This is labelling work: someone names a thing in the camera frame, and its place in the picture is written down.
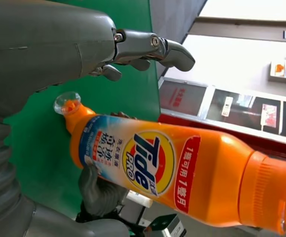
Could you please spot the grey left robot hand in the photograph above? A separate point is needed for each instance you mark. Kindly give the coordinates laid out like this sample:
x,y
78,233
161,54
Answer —
x,y
34,42

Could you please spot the orange Tide detergent bottle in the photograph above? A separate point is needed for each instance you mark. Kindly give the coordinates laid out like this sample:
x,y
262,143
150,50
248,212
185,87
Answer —
x,y
207,176

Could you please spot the green table mat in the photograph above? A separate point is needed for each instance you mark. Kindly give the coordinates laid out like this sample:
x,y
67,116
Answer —
x,y
47,147

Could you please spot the glass display cabinet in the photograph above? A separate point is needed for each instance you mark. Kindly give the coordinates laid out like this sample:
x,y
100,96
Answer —
x,y
244,111

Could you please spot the brown door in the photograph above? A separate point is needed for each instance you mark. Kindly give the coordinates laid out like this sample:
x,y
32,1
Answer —
x,y
231,29

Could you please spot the white wall picture shelf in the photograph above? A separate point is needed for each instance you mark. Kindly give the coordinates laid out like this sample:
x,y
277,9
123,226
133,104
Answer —
x,y
284,69

